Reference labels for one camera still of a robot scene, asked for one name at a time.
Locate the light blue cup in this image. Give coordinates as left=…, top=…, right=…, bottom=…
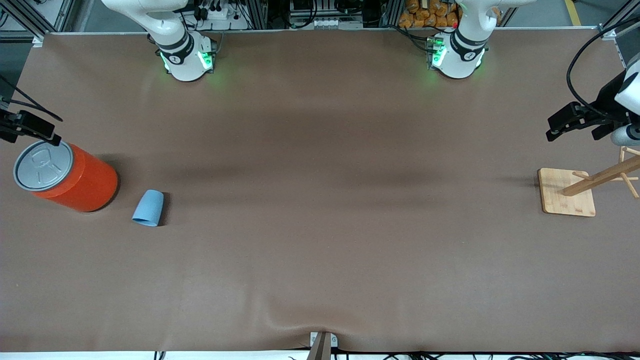
left=131, top=189, right=165, bottom=227

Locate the orange can with grey lid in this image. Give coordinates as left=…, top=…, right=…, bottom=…
left=13, top=140, right=120, bottom=213

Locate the wooden mug tree stand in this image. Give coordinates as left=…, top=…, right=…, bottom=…
left=538, top=146, right=640, bottom=217

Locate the orange snack bag pile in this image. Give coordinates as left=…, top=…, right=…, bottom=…
left=398, top=0, right=461, bottom=29

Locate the white power strip with plugs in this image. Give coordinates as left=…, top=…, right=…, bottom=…
left=199, top=5, right=249, bottom=31

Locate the brown table cloth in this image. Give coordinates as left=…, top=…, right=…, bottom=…
left=0, top=27, right=640, bottom=353

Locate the long white socket strip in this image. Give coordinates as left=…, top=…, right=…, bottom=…
left=291, top=18, right=364, bottom=30

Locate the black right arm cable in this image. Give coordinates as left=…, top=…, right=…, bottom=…
left=0, top=75, right=64, bottom=122

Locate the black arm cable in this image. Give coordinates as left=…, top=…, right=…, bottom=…
left=566, top=19, right=640, bottom=123
left=0, top=75, right=64, bottom=122

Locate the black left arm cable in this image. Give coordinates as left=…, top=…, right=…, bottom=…
left=566, top=19, right=640, bottom=123

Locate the aluminium corner frame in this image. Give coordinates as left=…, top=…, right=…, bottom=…
left=597, top=4, right=640, bottom=41
left=0, top=0, right=76, bottom=47

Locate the aluminium frame post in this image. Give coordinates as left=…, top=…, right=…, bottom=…
left=248, top=0, right=268, bottom=30
left=381, top=0, right=405, bottom=28

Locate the grey metal table bracket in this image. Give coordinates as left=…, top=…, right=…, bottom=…
left=310, top=331, right=338, bottom=348

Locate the brown post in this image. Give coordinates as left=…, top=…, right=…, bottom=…
left=306, top=333, right=332, bottom=360

